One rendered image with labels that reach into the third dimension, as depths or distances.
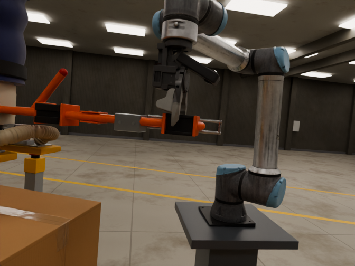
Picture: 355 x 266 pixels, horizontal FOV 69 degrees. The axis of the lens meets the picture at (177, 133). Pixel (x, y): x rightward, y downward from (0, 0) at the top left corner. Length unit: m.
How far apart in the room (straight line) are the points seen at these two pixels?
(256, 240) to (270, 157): 0.38
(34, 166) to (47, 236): 0.74
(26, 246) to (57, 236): 0.11
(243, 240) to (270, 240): 0.13
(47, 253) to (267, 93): 1.01
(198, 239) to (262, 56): 0.86
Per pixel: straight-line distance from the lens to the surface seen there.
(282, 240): 1.35
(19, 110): 0.83
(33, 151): 0.91
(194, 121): 0.61
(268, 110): 1.24
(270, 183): 1.27
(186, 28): 0.66
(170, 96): 0.63
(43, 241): 0.76
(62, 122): 0.74
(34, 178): 1.48
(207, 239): 1.22
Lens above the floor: 1.26
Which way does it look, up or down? 3 degrees down
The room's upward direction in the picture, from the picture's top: 5 degrees clockwise
